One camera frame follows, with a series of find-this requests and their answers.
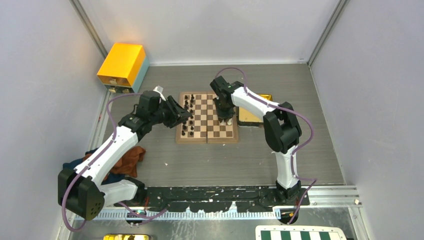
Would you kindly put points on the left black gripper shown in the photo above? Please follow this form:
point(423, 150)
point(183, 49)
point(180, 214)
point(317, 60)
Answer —
point(174, 116)

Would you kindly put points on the wooden chess board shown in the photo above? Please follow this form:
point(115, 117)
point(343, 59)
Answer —
point(204, 127)

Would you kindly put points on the gold tin tray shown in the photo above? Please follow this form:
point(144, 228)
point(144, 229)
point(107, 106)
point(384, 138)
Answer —
point(244, 117)

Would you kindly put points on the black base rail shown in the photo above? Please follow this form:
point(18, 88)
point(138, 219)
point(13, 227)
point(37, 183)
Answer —
point(214, 199)

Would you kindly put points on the gold tin front edge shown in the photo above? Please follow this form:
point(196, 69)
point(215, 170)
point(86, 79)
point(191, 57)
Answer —
point(119, 236)

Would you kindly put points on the yellow teal drawer box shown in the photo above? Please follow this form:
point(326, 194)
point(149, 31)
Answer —
point(124, 68)

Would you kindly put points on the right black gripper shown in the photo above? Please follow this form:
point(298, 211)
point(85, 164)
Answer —
point(221, 116)

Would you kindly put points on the green white checkered board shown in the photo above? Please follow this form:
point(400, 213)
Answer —
point(298, 232)

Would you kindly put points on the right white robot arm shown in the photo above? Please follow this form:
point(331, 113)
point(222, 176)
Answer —
point(281, 128)

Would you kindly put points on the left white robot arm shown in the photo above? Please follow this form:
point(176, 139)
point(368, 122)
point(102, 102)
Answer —
point(81, 189)

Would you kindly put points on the dark blue cloth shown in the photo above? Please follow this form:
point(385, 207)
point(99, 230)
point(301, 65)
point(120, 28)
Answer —
point(74, 163)

